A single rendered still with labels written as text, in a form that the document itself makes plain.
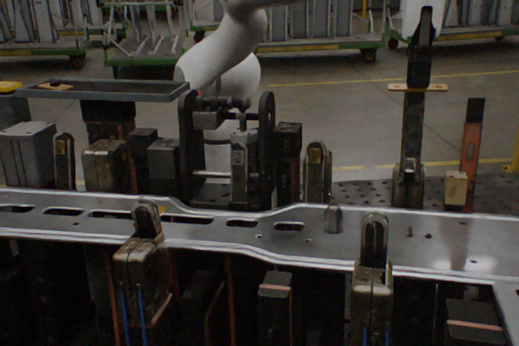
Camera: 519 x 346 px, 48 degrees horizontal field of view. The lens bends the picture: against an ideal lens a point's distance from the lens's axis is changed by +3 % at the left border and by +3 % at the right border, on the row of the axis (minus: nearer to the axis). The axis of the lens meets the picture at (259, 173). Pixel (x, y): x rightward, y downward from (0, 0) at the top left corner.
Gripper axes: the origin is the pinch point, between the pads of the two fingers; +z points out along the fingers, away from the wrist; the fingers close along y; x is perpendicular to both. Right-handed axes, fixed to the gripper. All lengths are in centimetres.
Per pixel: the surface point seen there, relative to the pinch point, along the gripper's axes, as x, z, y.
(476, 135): 11.5, 14.4, -14.9
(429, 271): 3.1, 27.7, 10.7
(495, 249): 13.2, 27.4, 2.6
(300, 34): -121, 95, -716
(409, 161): 0.7, 19.9, -15.0
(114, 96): -64, 12, -27
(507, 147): 87, 129, -351
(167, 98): -51, 12, -27
